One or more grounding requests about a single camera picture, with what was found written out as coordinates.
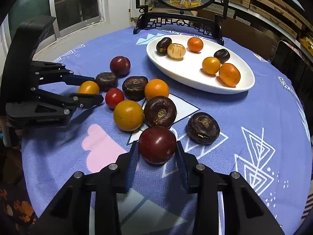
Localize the small yellow fruit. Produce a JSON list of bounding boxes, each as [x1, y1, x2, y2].
[[77, 81, 100, 94]]

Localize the small red tomato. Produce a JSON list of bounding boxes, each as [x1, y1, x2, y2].
[[105, 88, 124, 109]]

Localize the large yellow orange fruit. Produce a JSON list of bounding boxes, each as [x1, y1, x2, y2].
[[113, 100, 144, 132]]

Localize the dark red plum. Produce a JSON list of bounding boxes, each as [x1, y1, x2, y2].
[[110, 56, 130, 76], [138, 126, 177, 165]]

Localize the orange tangerine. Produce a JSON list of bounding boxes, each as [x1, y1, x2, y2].
[[144, 79, 169, 100]]

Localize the dark brown water chestnut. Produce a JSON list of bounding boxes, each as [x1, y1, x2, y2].
[[144, 96, 177, 129]]

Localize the blue patterned tablecloth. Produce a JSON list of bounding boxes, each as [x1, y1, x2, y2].
[[22, 28, 312, 234]]

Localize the dark chestnut on plate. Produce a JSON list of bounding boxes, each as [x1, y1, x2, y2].
[[156, 37, 172, 55]]

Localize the pale peeled chestnut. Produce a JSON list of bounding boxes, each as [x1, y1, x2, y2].
[[167, 43, 186, 60]]

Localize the white oval plate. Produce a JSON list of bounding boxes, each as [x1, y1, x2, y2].
[[146, 37, 255, 94]]

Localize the orange tangerine plate right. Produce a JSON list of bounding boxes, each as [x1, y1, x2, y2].
[[219, 63, 241, 88]]

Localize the orange tangerine plate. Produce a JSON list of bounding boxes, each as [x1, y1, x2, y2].
[[187, 37, 204, 52], [219, 63, 241, 88]]

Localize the orange tangerine plate top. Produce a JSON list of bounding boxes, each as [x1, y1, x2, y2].
[[187, 37, 204, 52]]

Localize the yellow fruit on plate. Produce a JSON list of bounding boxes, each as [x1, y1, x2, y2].
[[202, 57, 221, 75]]

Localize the dark chestnut plate right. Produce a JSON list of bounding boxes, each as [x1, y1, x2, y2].
[[214, 49, 230, 64]]

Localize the black chair back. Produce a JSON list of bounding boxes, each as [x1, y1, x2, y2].
[[271, 40, 312, 97]]

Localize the round deer art screen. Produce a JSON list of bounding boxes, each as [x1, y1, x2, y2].
[[133, 0, 229, 46]]

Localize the shelf with stacked boxes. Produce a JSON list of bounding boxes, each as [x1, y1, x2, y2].
[[229, 0, 312, 61]]

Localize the window with white frame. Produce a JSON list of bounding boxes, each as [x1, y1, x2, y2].
[[1, 0, 104, 52]]

